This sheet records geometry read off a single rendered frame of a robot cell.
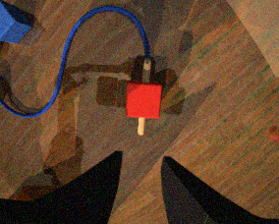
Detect blue block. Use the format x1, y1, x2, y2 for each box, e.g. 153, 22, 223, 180
0, 0, 31, 43

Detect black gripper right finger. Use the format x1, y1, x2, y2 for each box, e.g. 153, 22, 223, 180
160, 156, 279, 224

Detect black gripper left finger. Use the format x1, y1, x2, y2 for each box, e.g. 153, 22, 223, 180
0, 151, 123, 224

